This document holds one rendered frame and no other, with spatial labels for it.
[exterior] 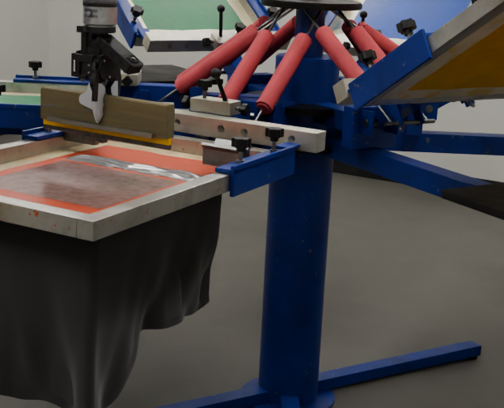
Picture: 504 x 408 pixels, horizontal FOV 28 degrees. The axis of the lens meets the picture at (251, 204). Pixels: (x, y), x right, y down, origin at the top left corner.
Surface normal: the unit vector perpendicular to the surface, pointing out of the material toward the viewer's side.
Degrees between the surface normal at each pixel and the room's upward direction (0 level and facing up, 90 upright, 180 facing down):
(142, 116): 90
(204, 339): 0
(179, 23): 32
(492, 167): 90
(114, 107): 90
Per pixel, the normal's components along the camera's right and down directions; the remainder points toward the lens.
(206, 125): -0.49, 0.20
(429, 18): -0.22, -0.72
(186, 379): 0.04, -0.97
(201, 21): 0.31, -0.69
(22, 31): 0.87, 0.16
